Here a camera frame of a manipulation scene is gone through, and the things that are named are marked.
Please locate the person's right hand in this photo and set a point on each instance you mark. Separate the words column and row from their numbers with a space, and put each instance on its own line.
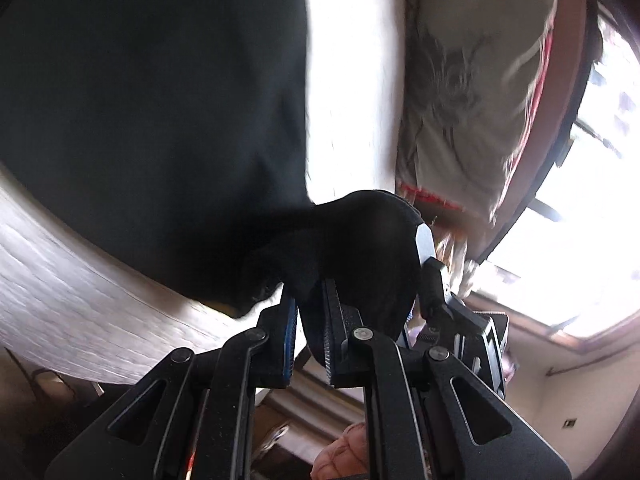
column 335, row 455

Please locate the grey floral pillow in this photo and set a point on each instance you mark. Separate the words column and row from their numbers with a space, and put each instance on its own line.
column 475, row 60

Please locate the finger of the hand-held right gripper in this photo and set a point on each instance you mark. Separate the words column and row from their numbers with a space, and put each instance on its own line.
column 424, row 245

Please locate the window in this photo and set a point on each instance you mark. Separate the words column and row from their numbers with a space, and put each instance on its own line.
column 600, row 185

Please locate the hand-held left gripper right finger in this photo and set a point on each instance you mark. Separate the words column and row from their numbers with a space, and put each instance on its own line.
column 328, row 345

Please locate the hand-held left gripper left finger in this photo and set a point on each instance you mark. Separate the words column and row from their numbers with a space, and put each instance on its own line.
column 289, row 345

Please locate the wall socket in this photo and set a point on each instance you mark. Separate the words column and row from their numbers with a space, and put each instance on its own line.
column 569, row 423

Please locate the black pants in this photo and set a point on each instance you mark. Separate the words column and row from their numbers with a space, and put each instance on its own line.
column 150, row 85

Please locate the white quilted mattress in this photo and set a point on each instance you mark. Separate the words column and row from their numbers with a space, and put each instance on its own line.
column 75, row 285

